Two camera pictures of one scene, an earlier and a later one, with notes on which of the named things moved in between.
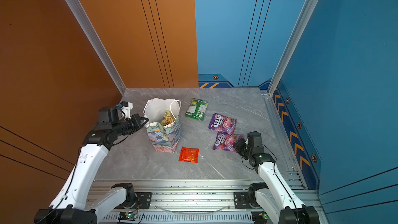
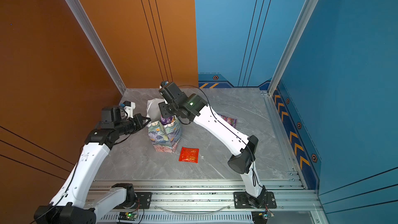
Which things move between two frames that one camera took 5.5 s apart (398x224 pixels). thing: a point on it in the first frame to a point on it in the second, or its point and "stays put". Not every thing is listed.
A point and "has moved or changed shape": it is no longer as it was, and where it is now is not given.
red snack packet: (189, 154) stays put
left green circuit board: (128, 215) stays put
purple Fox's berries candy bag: (226, 141) has moved or changed shape
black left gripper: (135, 119) stays put
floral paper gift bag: (165, 138) stays put
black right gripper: (238, 145) to (162, 106)
